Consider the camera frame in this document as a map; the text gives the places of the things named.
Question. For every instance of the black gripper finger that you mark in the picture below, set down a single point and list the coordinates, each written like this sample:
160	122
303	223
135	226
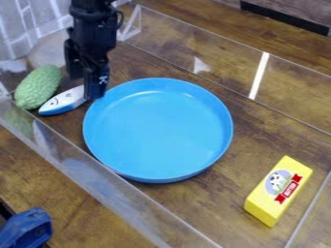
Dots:
74	66
95	81

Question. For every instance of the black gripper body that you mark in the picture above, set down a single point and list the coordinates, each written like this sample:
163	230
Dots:
94	30

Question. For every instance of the white blue toy fish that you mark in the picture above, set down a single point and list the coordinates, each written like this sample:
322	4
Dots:
64	102

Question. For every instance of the blue round tray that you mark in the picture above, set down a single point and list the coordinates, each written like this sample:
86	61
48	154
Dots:
158	129

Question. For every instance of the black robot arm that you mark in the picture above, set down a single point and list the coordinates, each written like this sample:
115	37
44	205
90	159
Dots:
91	40

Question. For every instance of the green bumpy toy gourd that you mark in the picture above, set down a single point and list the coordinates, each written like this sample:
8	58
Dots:
38	87

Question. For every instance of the white patterned curtain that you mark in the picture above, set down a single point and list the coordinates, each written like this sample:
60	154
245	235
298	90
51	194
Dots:
26	21

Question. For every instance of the yellow toy butter block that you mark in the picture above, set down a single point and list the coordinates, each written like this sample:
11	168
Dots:
271	197

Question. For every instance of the clear acrylic enclosure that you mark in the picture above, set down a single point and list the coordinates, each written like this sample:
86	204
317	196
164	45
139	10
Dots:
269	69

